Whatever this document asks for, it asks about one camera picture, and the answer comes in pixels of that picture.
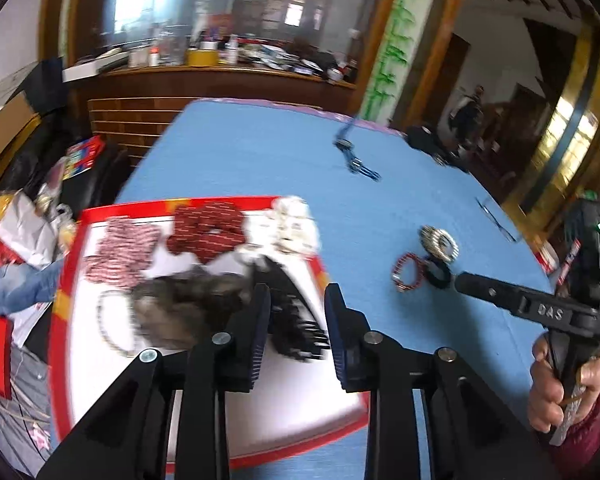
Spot crumpled plastic bags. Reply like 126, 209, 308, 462
0, 191, 77, 267

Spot white pearl hair accessory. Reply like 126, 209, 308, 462
259, 195, 322, 257

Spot grey fur scrunchie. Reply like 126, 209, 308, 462
129, 259, 255, 352

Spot flat white box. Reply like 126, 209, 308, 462
61, 50, 131, 84

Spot colourful printed box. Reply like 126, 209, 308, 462
61, 135, 107, 182

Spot red and white scrunchie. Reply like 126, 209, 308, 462
82, 216, 162, 289

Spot beaded loop necklace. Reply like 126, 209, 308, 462
96, 289, 142, 359

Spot person's right forearm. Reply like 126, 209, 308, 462
550, 385, 600, 467

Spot bamboo wall sticker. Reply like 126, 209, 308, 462
361, 0, 447, 127

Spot red bead bracelet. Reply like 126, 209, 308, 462
392, 253, 428, 292

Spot cardboard box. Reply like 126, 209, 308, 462
0, 94, 42, 187

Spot blue striped lanyard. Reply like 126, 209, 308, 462
333, 114, 383, 183

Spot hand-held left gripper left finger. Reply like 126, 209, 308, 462
37, 282, 272, 480

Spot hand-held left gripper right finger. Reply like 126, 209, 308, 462
324, 282, 563, 480

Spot black bag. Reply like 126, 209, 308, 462
405, 125, 474, 174

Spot gold door frame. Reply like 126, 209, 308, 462
504, 24, 600, 213

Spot black hair tie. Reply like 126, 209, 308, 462
422, 257, 454, 292

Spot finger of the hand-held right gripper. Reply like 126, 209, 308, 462
454, 271, 527, 312

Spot yellow box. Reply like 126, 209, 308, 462
187, 47, 219, 67

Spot person's right hand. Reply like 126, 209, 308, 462
527, 332, 600, 434

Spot dark backpack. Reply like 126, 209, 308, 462
450, 85, 487, 147

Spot wooden counter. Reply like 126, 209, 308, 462
62, 62, 359, 162

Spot silver grey scrunchie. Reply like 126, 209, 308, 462
418, 225, 460, 263

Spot red-bordered white tray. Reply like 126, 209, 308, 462
47, 194, 372, 472

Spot dark red scrunchie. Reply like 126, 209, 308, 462
166, 200, 246, 264

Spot blue denim cloth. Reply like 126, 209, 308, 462
0, 259, 64, 317

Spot black hair claw clip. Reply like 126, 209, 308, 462
251, 254, 332, 362

